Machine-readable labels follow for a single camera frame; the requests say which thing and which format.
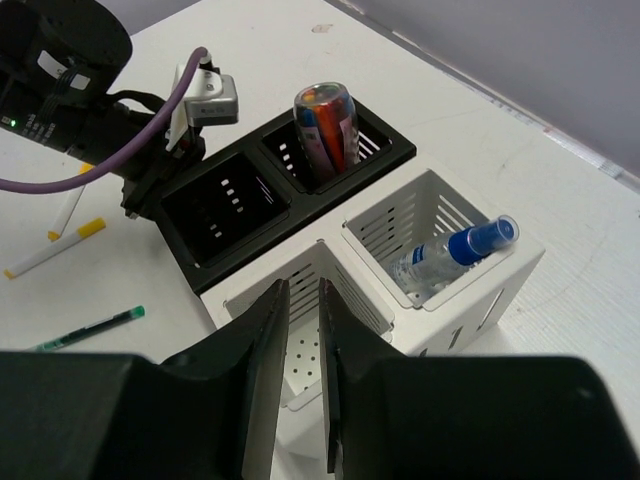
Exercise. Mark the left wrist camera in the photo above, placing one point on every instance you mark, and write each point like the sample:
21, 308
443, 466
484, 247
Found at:
211, 99

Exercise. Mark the black mesh organizer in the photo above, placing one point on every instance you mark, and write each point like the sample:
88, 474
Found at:
240, 202

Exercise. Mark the yellow cap marker upright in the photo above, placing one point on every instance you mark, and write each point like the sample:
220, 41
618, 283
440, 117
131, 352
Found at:
65, 213

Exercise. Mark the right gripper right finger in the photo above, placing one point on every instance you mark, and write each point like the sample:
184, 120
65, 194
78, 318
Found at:
392, 416

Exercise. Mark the white mesh organizer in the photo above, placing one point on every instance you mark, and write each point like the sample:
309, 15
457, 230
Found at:
351, 246

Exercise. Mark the pink tube of crayons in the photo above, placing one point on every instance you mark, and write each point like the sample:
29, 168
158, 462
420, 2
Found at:
326, 122

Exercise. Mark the blue cap spray bottle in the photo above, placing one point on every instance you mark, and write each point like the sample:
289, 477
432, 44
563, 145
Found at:
429, 267

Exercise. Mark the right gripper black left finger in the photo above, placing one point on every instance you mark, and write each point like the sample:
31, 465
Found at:
208, 412

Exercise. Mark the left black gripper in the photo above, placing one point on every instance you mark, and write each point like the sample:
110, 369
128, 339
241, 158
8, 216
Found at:
59, 60

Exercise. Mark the green gel pen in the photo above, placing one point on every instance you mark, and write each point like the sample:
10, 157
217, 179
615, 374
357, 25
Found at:
90, 330

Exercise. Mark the yellow cap marker left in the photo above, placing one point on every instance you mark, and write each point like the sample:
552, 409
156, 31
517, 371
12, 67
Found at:
62, 244

